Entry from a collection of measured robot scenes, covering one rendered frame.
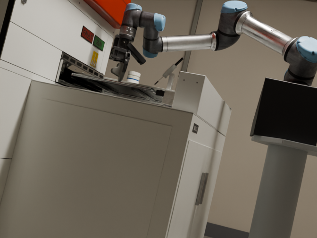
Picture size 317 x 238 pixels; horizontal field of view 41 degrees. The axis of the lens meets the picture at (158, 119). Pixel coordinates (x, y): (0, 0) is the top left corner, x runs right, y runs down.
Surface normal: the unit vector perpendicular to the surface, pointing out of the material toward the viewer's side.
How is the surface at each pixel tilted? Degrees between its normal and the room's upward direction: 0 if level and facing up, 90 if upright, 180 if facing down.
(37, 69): 90
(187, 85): 90
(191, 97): 90
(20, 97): 90
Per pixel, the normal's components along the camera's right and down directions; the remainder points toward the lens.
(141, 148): -0.26, -0.12
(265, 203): -0.73, -0.21
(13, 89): 0.94, 0.20
